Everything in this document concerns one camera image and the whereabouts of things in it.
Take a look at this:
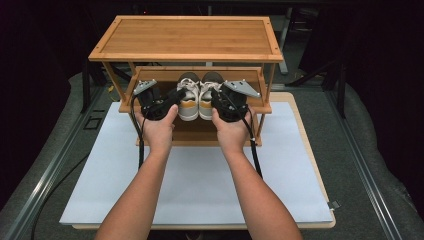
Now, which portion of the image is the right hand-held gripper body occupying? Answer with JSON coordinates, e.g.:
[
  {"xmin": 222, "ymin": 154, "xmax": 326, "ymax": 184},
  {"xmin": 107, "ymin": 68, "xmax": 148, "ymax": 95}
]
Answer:
[{"xmin": 213, "ymin": 79, "xmax": 262, "ymax": 123}]

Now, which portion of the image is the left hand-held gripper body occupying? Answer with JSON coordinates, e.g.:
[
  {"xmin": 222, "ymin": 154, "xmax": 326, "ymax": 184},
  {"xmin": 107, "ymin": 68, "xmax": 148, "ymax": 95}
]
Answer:
[{"xmin": 132, "ymin": 78, "xmax": 175, "ymax": 122}]

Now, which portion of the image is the white sneaker with yellow stripe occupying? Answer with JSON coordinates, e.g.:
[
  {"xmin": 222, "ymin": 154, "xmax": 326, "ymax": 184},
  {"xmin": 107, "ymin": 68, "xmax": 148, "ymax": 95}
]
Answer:
[
  {"xmin": 198, "ymin": 71, "xmax": 225, "ymax": 121},
  {"xmin": 176, "ymin": 72, "xmax": 201, "ymax": 122}
]

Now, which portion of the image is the wooden shoe rack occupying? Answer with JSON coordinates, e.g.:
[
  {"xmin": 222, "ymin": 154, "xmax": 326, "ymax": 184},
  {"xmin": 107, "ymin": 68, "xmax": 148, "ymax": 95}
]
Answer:
[{"xmin": 88, "ymin": 14, "xmax": 285, "ymax": 148}]

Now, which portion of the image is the person's right hand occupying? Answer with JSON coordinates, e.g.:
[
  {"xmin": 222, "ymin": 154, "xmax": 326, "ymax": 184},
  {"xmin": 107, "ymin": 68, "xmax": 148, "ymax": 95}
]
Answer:
[{"xmin": 211, "ymin": 107, "xmax": 258, "ymax": 156}]

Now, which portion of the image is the person's left hand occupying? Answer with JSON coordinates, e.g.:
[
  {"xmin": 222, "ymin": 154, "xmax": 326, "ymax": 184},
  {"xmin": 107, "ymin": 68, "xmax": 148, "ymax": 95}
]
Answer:
[{"xmin": 134, "ymin": 103, "xmax": 180, "ymax": 156}]

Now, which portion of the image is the grey metal stand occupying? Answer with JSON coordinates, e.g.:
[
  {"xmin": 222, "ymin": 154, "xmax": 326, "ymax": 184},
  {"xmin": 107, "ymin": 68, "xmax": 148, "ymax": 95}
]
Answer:
[{"xmin": 278, "ymin": 15, "xmax": 292, "ymax": 75}]

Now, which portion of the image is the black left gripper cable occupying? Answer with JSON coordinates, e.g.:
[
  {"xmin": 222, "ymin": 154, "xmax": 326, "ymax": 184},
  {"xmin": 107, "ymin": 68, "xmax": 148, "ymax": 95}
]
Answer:
[{"xmin": 130, "ymin": 94, "xmax": 148, "ymax": 170}]

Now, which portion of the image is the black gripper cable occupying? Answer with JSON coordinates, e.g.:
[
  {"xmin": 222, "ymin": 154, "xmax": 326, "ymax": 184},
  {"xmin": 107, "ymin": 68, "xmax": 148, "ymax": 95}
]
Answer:
[
  {"xmin": 221, "ymin": 91, "xmax": 264, "ymax": 180},
  {"xmin": 130, "ymin": 94, "xmax": 148, "ymax": 170}
]

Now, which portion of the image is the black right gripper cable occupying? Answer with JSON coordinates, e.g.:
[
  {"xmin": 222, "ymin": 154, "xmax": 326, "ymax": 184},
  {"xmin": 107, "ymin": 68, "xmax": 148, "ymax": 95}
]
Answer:
[{"xmin": 221, "ymin": 91, "xmax": 264, "ymax": 180}]

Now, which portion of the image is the white board with wooden frame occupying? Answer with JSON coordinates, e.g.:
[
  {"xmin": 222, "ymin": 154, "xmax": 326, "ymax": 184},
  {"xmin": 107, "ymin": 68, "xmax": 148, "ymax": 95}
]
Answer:
[{"xmin": 59, "ymin": 101, "xmax": 334, "ymax": 225}]

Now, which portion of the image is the black floor cable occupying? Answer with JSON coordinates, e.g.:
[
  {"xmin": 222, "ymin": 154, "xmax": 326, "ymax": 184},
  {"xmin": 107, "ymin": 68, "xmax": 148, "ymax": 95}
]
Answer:
[{"xmin": 29, "ymin": 152, "xmax": 92, "ymax": 240}]

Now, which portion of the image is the aluminium floor rail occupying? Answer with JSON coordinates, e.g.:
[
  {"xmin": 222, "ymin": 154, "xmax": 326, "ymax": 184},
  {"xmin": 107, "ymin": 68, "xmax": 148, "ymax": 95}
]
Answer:
[
  {"xmin": 324, "ymin": 89, "xmax": 405, "ymax": 240},
  {"xmin": 0, "ymin": 85, "xmax": 105, "ymax": 240}
]

